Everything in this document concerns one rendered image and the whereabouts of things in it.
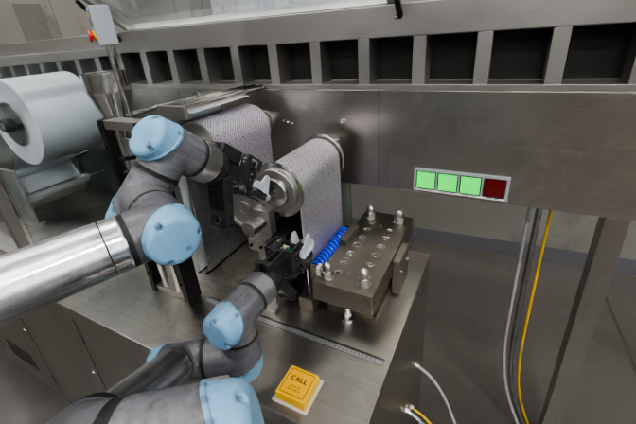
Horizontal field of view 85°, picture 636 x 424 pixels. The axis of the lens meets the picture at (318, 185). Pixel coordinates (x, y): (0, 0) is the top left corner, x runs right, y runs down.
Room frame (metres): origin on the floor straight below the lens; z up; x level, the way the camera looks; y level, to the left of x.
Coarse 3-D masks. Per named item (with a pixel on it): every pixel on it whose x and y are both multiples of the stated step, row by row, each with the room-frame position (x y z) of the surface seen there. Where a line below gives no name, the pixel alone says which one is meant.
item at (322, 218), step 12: (336, 180) 0.95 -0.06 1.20; (324, 192) 0.87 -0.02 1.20; (336, 192) 0.94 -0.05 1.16; (312, 204) 0.82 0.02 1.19; (324, 204) 0.87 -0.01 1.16; (336, 204) 0.94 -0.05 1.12; (312, 216) 0.81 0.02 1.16; (324, 216) 0.87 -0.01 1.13; (336, 216) 0.94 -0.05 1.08; (312, 228) 0.81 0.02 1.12; (324, 228) 0.86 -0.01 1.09; (336, 228) 0.93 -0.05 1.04; (324, 240) 0.86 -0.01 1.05
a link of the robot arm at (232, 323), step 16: (240, 288) 0.56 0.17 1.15; (256, 288) 0.56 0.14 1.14; (224, 304) 0.52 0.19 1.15; (240, 304) 0.52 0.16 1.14; (256, 304) 0.53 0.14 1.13; (208, 320) 0.49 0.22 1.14; (224, 320) 0.48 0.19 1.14; (240, 320) 0.49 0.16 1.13; (208, 336) 0.48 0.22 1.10; (224, 336) 0.46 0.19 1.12; (240, 336) 0.48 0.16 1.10
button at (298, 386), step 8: (296, 368) 0.55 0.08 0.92; (288, 376) 0.53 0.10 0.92; (296, 376) 0.53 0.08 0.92; (304, 376) 0.53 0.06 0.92; (312, 376) 0.52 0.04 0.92; (280, 384) 0.51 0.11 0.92; (288, 384) 0.51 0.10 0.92; (296, 384) 0.51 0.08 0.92; (304, 384) 0.51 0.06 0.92; (312, 384) 0.50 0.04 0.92; (280, 392) 0.49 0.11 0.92; (288, 392) 0.49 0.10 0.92; (296, 392) 0.49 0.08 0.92; (304, 392) 0.49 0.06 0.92; (312, 392) 0.50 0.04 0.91; (288, 400) 0.48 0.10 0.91; (296, 400) 0.47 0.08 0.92; (304, 400) 0.47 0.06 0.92; (304, 408) 0.46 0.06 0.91
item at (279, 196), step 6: (270, 180) 0.78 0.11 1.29; (276, 180) 0.77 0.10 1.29; (270, 186) 0.78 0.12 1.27; (276, 186) 0.77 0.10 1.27; (282, 186) 0.76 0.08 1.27; (270, 192) 0.78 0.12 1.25; (276, 192) 0.77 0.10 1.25; (282, 192) 0.76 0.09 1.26; (288, 192) 0.77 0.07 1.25; (270, 198) 0.78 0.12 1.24; (276, 198) 0.78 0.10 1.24; (282, 198) 0.76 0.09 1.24; (288, 198) 0.77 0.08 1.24; (270, 204) 0.78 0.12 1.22; (276, 204) 0.77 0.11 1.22; (282, 204) 0.76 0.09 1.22
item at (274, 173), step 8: (272, 168) 0.80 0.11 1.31; (272, 176) 0.79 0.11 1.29; (280, 176) 0.77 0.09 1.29; (288, 176) 0.77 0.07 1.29; (288, 184) 0.76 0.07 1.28; (296, 192) 0.76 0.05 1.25; (288, 200) 0.77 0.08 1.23; (296, 200) 0.77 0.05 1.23; (280, 208) 0.78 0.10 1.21; (288, 208) 0.77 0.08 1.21
